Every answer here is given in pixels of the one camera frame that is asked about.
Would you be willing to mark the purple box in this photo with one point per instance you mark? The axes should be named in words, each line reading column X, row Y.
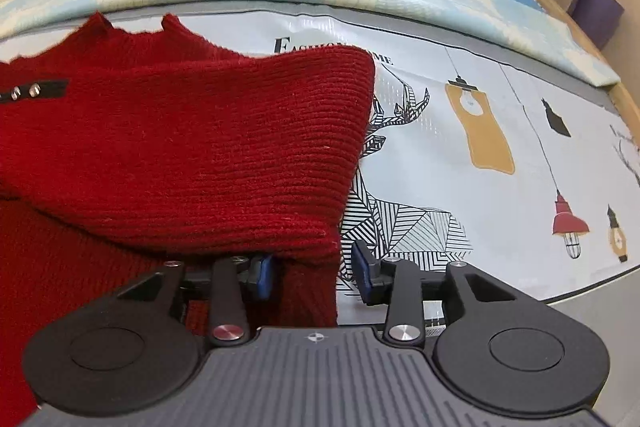
column 595, row 9

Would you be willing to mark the printed bed sheet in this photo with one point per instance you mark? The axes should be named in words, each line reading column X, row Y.
column 475, row 232

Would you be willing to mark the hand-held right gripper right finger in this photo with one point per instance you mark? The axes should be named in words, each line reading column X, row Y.
column 363, row 276

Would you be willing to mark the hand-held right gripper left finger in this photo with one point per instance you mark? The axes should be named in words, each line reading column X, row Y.
column 262, row 278

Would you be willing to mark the red knit sweater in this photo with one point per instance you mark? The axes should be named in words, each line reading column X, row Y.
column 175, row 147

